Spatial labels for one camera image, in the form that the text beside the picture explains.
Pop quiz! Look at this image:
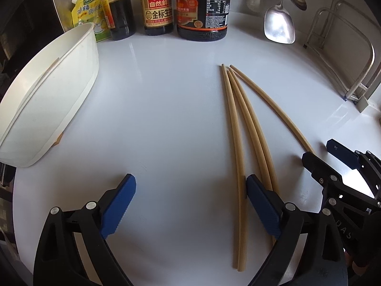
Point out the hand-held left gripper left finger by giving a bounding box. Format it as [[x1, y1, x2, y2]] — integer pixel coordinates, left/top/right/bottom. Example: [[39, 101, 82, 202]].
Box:
[[33, 173, 136, 286]]

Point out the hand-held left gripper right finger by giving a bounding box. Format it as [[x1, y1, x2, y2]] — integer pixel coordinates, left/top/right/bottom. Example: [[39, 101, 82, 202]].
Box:
[[246, 174, 349, 286]]

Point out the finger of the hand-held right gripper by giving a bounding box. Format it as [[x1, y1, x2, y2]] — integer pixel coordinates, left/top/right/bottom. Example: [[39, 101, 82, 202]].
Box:
[[301, 152, 381, 269], [326, 139, 381, 199]]

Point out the white plastic container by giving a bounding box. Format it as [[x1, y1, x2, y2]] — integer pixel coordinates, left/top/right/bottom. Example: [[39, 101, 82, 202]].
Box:
[[0, 22, 100, 167]]

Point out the person's right hand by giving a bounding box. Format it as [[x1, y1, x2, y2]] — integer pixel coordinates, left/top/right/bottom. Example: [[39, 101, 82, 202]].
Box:
[[345, 252, 362, 277]]

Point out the metal cutting board rack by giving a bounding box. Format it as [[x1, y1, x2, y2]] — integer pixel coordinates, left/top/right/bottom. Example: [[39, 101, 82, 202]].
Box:
[[304, 0, 381, 102]]

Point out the metal spatula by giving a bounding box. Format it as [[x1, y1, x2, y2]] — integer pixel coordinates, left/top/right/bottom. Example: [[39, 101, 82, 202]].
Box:
[[264, 0, 296, 45]]

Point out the large red cap sauce jug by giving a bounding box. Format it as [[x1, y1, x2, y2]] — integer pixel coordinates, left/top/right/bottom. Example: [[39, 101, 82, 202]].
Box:
[[175, 0, 231, 41]]

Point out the dark vinegar glass bottle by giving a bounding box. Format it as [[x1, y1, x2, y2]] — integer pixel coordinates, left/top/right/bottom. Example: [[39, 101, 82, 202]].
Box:
[[98, 0, 137, 41]]

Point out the brown label soy sauce bottle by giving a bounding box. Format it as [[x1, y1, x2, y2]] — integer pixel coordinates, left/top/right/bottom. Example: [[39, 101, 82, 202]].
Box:
[[140, 0, 175, 36]]

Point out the yellow green seasoning pouch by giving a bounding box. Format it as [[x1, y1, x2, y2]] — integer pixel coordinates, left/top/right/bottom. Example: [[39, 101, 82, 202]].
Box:
[[71, 0, 110, 42]]

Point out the stainless steel panel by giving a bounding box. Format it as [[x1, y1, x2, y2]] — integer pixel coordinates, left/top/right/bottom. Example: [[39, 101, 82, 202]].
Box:
[[48, 0, 75, 33]]

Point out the dark appliance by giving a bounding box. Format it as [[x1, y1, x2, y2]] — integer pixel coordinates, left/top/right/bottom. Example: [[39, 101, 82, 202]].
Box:
[[0, 0, 57, 75]]

